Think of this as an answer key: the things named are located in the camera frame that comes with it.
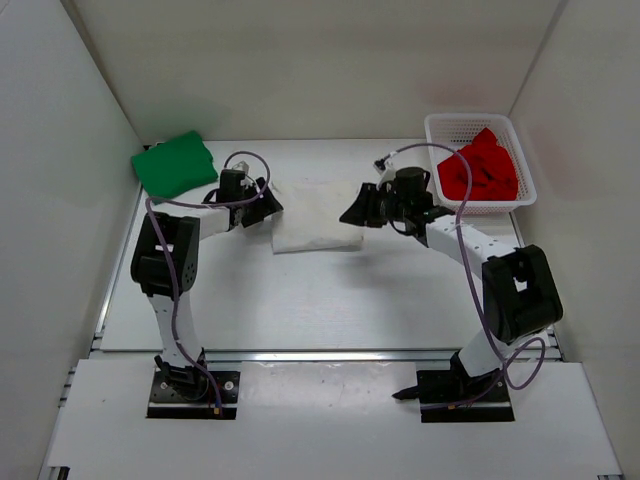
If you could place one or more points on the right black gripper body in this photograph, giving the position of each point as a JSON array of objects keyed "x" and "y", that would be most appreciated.
[{"x": 398, "y": 209}]

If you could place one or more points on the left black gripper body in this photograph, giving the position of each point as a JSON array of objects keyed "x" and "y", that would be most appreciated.
[{"x": 250, "y": 194}]

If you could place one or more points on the white t shirt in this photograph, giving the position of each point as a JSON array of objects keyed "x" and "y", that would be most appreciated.
[{"x": 310, "y": 217}]

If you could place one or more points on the green polo shirt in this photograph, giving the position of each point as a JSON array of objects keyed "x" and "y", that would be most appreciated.
[{"x": 175, "y": 167}]

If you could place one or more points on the red t shirt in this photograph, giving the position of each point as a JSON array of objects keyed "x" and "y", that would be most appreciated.
[{"x": 494, "y": 176}]

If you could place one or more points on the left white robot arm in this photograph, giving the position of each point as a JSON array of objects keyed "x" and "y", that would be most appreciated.
[{"x": 165, "y": 266}]

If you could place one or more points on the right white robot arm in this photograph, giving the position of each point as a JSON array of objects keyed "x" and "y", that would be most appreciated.
[{"x": 512, "y": 288}]

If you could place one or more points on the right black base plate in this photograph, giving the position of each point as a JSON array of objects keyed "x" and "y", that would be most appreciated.
[{"x": 443, "y": 399}]

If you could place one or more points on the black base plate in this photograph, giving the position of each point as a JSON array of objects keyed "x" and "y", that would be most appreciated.
[
  {"x": 225, "y": 395},
  {"x": 443, "y": 399}
]

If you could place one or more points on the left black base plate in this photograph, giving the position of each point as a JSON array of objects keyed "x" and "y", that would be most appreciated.
[{"x": 225, "y": 395}]

